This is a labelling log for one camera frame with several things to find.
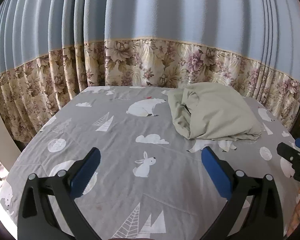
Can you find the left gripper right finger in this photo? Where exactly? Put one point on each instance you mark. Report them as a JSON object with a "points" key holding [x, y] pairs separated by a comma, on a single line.
{"points": [[264, 219]]}

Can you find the blue floral curtain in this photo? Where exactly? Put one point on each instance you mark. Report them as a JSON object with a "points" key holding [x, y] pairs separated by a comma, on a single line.
{"points": [[50, 50]]}

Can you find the white headboard panel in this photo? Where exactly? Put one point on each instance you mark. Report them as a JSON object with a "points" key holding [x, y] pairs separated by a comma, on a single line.
{"points": [[9, 152]]}

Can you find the grey animal print bedsheet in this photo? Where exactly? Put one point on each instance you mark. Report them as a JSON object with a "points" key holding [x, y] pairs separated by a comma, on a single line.
{"points": [[151, 181]]}

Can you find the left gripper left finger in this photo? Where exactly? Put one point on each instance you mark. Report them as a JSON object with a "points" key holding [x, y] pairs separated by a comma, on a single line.
{"points": [[36, 219]]}

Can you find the beige hooded jacket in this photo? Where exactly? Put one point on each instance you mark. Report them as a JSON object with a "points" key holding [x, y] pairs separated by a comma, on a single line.
{"points": [[212, 111]]}

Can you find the person's right hand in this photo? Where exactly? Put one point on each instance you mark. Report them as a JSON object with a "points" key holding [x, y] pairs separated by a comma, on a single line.
{"points": [[295, 220]]}

